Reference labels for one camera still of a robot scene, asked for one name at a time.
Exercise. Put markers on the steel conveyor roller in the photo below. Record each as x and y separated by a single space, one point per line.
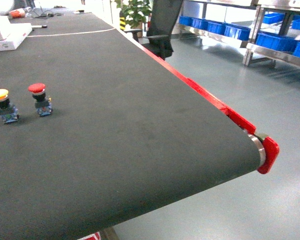
258 139

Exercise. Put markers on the black office chair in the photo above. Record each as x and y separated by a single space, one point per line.
163 18

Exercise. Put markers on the stainless steel shelf rack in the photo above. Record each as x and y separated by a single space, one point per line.
282 46

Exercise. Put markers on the red conveyor side rail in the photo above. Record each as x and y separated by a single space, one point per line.
224 108

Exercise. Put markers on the yellow mushroom push button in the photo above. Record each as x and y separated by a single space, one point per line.
8 111

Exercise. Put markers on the green potted plant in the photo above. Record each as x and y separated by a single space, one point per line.
134 12

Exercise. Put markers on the red mushroom push button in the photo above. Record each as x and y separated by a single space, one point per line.
42 103

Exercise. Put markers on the white flat box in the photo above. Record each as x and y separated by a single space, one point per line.
12 35

